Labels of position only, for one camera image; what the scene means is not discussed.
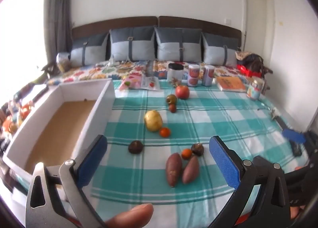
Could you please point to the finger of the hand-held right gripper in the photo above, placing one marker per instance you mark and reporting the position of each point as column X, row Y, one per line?
column 294, row 136

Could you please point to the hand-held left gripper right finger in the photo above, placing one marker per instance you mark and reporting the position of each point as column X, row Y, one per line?
column 223, row 161

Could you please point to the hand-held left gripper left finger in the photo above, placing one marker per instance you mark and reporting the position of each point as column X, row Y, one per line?
column 92, row 161

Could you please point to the dark brown water chestnut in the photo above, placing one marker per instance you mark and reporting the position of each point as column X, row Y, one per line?
column 135, row 147
column 197, row 149

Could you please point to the slim reddish sweet potato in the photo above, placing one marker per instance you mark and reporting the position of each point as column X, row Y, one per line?
column 190, row 170

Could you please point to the orange mandarin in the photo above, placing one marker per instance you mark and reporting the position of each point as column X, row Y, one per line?
column 186, row 154
column 165, row 132

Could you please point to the large reddish sweet potato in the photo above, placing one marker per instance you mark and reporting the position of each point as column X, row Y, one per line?
column 174, row 169

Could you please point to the white cardboard box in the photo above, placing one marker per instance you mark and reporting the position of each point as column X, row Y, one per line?
column 57, row 118

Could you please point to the small dark red fruit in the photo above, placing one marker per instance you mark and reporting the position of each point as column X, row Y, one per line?
column 172, row 108

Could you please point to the yellow pear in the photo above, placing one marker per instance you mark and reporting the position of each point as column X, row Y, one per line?
column 153, row 121

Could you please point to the red apple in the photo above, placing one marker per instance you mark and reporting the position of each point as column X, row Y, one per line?
column 182, row 92

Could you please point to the green-brown round fruit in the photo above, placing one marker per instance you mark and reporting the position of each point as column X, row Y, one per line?
column 171, row 99

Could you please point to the person's right hand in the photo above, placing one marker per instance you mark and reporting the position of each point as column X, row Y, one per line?
column 295, row 212

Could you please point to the person's left hand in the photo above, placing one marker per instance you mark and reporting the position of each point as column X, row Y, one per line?
column 131, row 215

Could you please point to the teal checked blanket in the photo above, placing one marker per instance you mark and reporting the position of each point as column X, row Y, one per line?
column 223, row 118

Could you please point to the colourful carton at right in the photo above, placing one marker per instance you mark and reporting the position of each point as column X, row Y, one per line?
column 255, row 89

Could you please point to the orange book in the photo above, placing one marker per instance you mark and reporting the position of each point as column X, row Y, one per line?
column 229, row 84

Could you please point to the red cloth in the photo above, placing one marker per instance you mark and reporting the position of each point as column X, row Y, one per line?
column 244, row 70

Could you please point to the dark bag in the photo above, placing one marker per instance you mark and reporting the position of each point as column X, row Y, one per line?
column 256, row 61

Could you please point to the printed drink can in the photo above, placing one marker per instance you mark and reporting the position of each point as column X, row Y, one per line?
column 193, row 76
column 207, row 76

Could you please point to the floral bedsheet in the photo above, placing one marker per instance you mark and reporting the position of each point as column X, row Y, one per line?
column 87, row 72

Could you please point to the pink snack packet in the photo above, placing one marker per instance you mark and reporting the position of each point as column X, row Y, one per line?
column 131, row 81

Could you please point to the white snack packet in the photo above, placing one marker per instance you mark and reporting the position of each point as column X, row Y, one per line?
column 150, row 83

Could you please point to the beige patterned cloth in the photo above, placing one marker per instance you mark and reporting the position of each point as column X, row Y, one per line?
column 241, row 55

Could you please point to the clear jar with black lid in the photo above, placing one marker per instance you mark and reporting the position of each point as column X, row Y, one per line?
column 175, row 72

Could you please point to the clear plastic snack bag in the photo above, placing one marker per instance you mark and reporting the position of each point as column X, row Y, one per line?
column 62, row 62

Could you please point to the grey two-tone pillow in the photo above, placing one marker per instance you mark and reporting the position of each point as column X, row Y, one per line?
column 213, row 52
column 169, row 49
column 139, row 49
column 92, row 51

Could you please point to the white door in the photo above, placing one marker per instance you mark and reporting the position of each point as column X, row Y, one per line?
column 258, row 19

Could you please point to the grey curtain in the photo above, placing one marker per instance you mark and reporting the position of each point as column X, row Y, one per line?
column 58, row 6

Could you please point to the white wall switch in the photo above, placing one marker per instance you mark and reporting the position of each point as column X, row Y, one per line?
column 228, row 21

